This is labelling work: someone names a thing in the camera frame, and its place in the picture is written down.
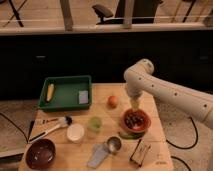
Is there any orange apple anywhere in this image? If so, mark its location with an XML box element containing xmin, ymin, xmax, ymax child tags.
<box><xmin>107</xmin><ymin>95</ymin><xmax>118</xmax><ymax>108</ymax></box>

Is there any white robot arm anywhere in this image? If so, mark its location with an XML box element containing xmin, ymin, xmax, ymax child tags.
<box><xmin>124</xmin><ymin>59</ymin><xmax>213</xmax><ymax>130</ymax></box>

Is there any green plastic cup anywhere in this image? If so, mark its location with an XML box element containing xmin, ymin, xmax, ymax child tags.
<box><xmin>87</xmin><ymin>117</ymin><xmax>102</xmax><ymax>133</ymax></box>

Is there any steel measuring cup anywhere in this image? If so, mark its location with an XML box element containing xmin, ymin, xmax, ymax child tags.
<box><xmin>107</xmin><ymin>136</ymin><xmax>122</xmax><ymax>154</ymax></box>

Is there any white paper cup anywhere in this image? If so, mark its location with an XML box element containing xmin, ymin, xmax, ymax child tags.
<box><xmin>67</xmin><ymin>123</ymin><xmax>85</xmax><ymax>143</ymax></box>

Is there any terracotta bowl with dark fruit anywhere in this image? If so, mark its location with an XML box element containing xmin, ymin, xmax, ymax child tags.
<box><xmin>120</xmin><ymin>109</ymin><xmax>151</xmax><ymax>133</ymax></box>

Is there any green vegetable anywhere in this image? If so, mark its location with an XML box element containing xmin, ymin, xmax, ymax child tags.
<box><xmin>118</xmin><ymin>132</ymin><xmax>144</xmax><ymax>140</ymax></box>

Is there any grey sponge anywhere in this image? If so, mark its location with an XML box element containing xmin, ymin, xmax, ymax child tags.
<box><xmin>79</xmin><ymin>90</ymin><xmax>88</xmax><ymax>104</ymax></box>

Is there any green plastic tray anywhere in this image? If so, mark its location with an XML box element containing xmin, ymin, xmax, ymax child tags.
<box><xmin>38</xmin><ymin>75</ymin><xmax>92</xmax><ymax>112</ymax></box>

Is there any yellow corn cob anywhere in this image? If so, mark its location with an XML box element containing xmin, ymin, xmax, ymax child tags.
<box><xmin>46</xmin><ymin>84</ymin><xmax>54</xmax><ymax>102</ymax></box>

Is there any black office chair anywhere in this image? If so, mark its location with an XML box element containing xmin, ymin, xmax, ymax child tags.
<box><xmin>92</xmin><ymin>4</ymin><xmax>123</xmax><ymax>25</ymax></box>

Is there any dark purple bowl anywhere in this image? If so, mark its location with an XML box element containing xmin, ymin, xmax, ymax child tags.
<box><xmin>25</xmin><ymin>139</ymin><xmax>56</xmax><ymax>170</ymax></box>

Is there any black floor cable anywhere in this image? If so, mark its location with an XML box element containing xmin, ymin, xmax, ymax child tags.
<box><xmin>165</xmin><ymin>116</ymin><xmax>200</xmax><ymax>150</ymax></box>

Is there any grey spatula handle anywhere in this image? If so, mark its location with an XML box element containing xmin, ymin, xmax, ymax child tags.
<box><xmin>87</xmin><ymin>144</ymin><xmax>109</xmax><ymax>169</ymax></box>

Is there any fork with dark handle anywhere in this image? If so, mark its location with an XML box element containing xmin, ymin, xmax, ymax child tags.
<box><xmin>35</xmin><ymin>117</ymin><xmax>64</xmax><ymax>125</ymax></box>

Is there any black cable left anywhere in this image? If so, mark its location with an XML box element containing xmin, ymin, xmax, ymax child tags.
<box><xmin>0</xmin><ymin>112</ymin><xmax>29</xmax><ymax>144</ymax></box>

